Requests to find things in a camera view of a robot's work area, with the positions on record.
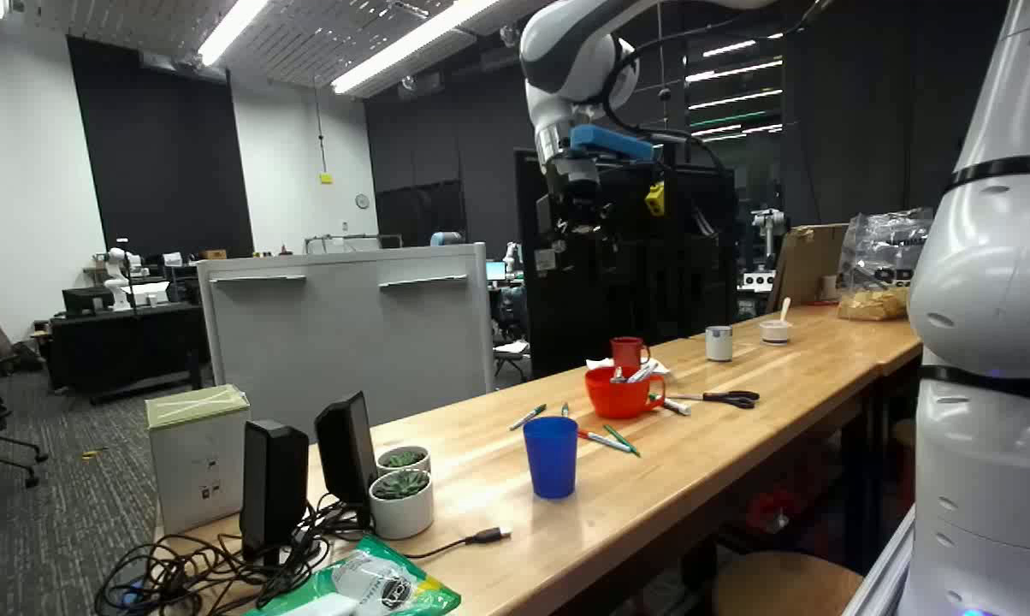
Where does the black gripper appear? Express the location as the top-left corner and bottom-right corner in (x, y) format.
(533, 165), (615, 277)

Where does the blue plastic cup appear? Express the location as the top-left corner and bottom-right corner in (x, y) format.
(522, 418), (578, 501)

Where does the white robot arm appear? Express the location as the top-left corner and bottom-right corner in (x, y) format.
(892, 0), (1030, 616)

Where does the small white cup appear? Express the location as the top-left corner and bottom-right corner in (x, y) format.
(704, 325), (733, 362)

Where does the orange bowl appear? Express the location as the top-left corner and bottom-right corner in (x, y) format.
(586, 367), (665, 422)

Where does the green pen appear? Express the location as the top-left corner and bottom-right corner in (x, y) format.
(601, 426), (640, 457)

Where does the red pen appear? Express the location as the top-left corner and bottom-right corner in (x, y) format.
(578, 427), (631, 455)

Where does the small white dish with spoon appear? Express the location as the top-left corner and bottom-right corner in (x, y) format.
(759, 297), (794, 342)

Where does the brown cardboard box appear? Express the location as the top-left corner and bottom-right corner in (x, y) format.
(772, 224), (845, 306)

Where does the rear white plant pot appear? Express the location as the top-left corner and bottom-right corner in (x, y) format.
(375, 446), (430, 473)

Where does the white plant pot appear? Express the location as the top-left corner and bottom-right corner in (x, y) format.
(370, 469), (436, 540)
(375, 446), (430, 473)

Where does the clear plastic food bag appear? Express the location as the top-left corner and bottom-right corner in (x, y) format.
(840, 208), (930, 323)

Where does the right black speaker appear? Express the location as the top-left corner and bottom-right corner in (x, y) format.
(314, 395), (375, 507)

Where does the black speaker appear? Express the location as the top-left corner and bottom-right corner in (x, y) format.
(314, 395), (375, 507)
(240, 422), (307, 558)

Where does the front white plant pot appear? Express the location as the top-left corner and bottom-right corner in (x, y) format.
(370, 469), (436, 540)

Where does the left black speaker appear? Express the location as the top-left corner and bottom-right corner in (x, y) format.
(240, 422), (307, 558)

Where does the round wooden stool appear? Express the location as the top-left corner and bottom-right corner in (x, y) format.
(713, 550), (862, 616)

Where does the green snack packet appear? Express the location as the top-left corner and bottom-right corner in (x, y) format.
(245, 538), (463, 616)

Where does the white box with green lid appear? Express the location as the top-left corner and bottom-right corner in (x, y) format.
(144, 382), (251, 534)

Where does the black desk in background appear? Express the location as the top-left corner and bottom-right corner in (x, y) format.
(49, 300), (205, 395)

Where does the black usb cable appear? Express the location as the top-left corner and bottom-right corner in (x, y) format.
(398, 523), (513, 566)

